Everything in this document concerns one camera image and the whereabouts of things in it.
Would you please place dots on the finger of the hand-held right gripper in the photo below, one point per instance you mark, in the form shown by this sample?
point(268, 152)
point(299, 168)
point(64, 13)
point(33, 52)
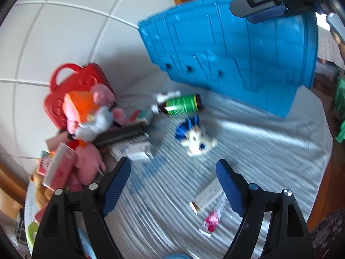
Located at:
point(266, 12)

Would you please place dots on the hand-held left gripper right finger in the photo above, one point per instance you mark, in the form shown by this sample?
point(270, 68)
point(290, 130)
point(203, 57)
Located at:
point(231, 188)

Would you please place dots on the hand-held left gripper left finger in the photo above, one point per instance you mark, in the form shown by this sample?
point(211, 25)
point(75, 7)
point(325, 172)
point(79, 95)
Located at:
point(118, 186)

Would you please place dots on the long pale tube box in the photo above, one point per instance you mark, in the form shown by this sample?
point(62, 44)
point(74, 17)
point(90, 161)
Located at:
point(209, 197)

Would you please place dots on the pink sachet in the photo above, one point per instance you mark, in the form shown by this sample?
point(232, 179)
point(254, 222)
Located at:
point(210, 220)

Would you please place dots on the blue plastic crate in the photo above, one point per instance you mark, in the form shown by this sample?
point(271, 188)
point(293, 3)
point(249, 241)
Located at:
point(231, 59)

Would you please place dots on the blue and white plush toy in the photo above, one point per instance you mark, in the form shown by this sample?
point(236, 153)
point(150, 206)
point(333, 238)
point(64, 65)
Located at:
point(195, 137)

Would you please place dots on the striped cloth covered desktop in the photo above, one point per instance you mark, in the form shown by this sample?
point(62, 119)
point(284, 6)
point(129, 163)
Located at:
point(264, 151)

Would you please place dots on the small white box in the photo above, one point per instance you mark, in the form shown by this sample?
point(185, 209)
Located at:
point(138, 156)

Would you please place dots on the pink pig plush red dress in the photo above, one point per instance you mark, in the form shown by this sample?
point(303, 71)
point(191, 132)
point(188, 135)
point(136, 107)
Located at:
point(87, 162)

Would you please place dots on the white flat packet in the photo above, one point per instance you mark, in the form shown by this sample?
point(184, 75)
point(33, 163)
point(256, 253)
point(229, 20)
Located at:
point(126, 147)

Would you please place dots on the long black box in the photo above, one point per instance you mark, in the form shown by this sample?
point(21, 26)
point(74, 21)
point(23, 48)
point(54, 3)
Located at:
point(118, 135)

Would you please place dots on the pink cardboard box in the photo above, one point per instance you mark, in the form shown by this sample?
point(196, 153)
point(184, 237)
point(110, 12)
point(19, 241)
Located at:
point(59, 167)

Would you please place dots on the red and green small box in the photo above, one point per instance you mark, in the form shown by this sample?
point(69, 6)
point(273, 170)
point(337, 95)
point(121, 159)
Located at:
point(144, 116)

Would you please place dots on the brown teddy bear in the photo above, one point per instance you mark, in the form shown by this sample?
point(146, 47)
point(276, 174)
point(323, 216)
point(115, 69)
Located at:
point(40, 191)

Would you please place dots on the green plastic item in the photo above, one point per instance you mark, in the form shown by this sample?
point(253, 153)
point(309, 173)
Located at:
point(341, 105)

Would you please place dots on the pig plush with orange dress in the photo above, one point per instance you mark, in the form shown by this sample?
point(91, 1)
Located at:
point(78, 102)

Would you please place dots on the green bowl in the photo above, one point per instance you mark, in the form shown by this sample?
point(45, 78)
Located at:
point(32, 233)

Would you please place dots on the brown bottle with green label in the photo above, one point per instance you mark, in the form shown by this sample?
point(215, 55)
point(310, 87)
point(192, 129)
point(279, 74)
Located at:
point(180, 104)

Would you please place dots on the small white bottle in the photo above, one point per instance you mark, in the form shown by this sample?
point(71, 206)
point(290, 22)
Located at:
point(168, 95)

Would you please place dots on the red toy suitcase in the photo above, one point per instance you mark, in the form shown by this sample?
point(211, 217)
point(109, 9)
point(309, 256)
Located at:
point(58, 99)

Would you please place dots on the dark box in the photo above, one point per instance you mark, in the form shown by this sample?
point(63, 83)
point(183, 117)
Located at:
point(20, 226)

